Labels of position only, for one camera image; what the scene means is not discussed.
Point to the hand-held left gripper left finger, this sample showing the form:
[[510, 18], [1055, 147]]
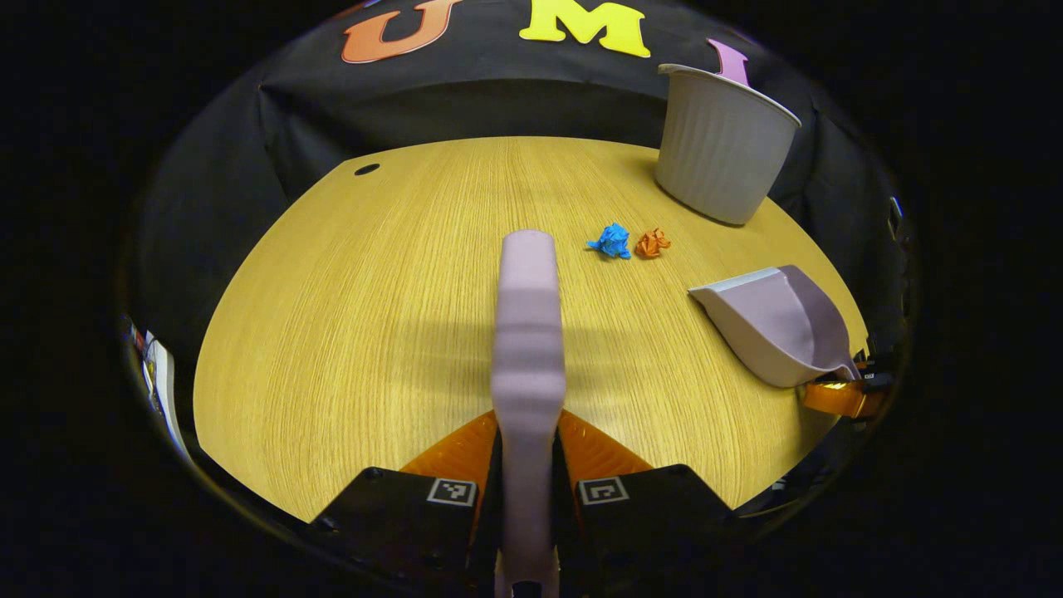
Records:
[[399, 523]]

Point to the blue paper ball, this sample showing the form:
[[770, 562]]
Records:
[[613, 241]]

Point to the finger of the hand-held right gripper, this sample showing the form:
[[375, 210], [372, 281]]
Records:
[[839, 399]]

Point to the black backdrop cloth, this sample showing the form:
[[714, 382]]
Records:
[[465, 108]]

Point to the grey ribbed garbage bin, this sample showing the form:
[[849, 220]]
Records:
[[722, 149]]

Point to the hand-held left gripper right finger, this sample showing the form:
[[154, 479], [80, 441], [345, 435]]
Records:
[[648, 523]]

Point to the small pink broom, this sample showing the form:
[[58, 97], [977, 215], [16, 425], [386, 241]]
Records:
[[527, 332]]

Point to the orange paper ball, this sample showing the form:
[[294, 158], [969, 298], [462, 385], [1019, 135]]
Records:
[[653, 242]]

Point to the pink grey dustpan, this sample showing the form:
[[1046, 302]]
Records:
[[772, 324]]

